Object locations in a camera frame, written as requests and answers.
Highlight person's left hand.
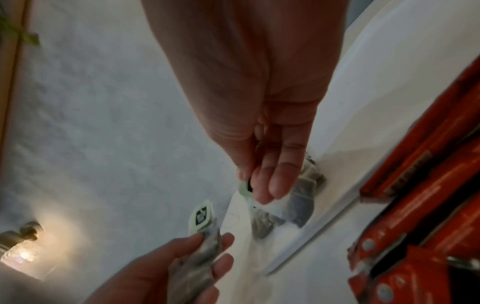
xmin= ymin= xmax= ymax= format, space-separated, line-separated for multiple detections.
xmin=83 ymin=232 xmax=236 ymax=304

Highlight person's right hand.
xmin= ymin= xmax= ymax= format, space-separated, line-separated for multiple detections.
xmin=141 ymin=0 xmax=347 ymax=205

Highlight grey tea bag with tag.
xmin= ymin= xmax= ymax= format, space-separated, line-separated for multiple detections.
xmin=237 ymin=152 xmax=328 ymax=230
xmin=166 ymin=199 xmax=225 ymax=304

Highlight white shelf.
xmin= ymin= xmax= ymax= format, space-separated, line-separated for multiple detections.
xmin=219 ymin=0 xmax=480 ymax=278

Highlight green plant leaves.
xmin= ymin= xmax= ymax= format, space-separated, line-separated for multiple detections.
xmin=0 ymin=12 xmax=41 ymax=48

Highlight glass wall lamp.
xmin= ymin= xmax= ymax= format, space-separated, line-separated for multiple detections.
xmin=0 ymin=221 xmax=47 ymax=281

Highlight wooden frame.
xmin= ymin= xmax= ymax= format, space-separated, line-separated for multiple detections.
xmin=0 ymin=0 xmax=32 ymax=170

